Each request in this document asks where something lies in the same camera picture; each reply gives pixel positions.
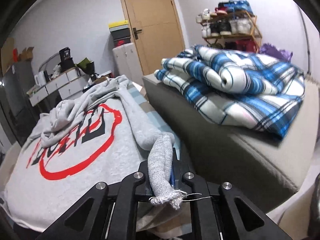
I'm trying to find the white drawer desk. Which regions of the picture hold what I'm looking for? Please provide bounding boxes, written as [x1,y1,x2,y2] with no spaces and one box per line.
[29,67,88,107]

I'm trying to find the wooden door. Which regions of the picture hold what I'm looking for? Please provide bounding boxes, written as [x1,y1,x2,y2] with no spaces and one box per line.
[123,0,184,75]

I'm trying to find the yellow lid shoe box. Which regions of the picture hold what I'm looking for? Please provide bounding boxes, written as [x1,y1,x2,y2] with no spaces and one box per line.
[108,20,129,32]

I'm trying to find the black shoe box stack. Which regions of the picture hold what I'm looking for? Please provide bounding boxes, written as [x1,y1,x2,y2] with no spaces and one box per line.
[110,28,131,48]

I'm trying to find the wooden shoe rack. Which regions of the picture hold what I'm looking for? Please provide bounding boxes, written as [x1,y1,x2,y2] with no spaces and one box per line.
[195,0,263,53]

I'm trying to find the white electric kettle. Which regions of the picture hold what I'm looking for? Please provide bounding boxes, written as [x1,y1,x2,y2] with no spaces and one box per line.
[34,71,47,87]

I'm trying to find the purple bag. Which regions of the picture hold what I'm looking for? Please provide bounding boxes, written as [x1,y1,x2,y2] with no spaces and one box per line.
[259,43,293,62]

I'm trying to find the black bag on desk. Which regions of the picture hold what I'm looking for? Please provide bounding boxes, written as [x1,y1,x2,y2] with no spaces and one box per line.
[59,47,74,72]

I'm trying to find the blue plaid blanket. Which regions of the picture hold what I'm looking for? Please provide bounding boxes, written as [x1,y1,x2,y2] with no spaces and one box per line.
[154,44,305,140]

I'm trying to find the white suitcase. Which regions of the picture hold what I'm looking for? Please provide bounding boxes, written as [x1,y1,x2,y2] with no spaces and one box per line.
[112,43,143,86]

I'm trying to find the dark grey refrigerator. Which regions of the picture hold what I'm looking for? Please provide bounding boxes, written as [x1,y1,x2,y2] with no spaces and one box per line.
[1,61,39,145]

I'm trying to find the cardboard box on fridge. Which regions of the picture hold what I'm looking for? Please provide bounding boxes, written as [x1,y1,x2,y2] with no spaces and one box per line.
[18,47,34,61]

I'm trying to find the grey sweatshirt red print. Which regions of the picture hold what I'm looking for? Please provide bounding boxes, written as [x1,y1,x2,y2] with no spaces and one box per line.
[1,75,175,232]

